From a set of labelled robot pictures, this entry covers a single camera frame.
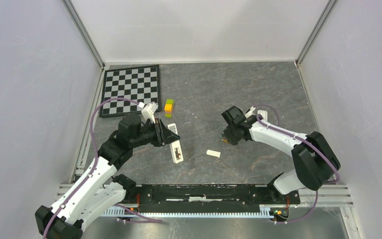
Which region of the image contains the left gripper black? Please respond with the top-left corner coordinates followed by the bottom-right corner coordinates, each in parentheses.
top-left (130, 118), bottom-right (180, 148)

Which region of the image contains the white remote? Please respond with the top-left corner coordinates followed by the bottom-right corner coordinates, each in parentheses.
top-left (168, 123), bottom-right (184, 164)

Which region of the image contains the dark AAA battery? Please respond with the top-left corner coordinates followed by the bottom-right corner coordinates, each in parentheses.
top-left (175, 147), bottom-right (181, 160)

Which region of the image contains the white remote control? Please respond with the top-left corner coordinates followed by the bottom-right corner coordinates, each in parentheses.
top-left (257, 110), bottom-right (268, 121)

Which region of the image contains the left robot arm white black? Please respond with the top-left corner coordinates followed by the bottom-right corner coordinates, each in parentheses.
top-left (35, 113), bottom-right (180, 239)

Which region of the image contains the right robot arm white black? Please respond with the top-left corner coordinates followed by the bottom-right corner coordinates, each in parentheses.
top-left (222, 106), bottom-right (341, 203)

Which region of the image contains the green yellow orange brick stack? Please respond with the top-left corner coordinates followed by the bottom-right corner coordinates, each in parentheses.
top-left (164, 99), bottom-right (174, 118)

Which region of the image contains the black white chessboard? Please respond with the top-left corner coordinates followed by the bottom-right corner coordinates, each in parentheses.
top-left (99, 65), bottom-right (161, 118)

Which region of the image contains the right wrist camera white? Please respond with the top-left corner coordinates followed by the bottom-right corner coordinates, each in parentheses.
top-left (244, 106), bottom-right (257, 119)

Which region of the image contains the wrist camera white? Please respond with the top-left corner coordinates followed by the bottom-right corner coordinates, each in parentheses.
top-left (138, 102), bottom-right (158, 123)
top-left (244, 106), bottom-right (257, 119)

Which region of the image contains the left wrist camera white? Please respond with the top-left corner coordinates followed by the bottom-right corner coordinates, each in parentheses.
top-left (138, 102), bottom-right (158, 123)

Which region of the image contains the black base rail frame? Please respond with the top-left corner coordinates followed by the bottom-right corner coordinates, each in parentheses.
top-left (112, 174), bottom-right (300, 214)

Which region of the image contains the white cable duct comb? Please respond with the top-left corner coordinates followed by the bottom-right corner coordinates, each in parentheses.
top-left (101, 206), bottom-right (274, 219)

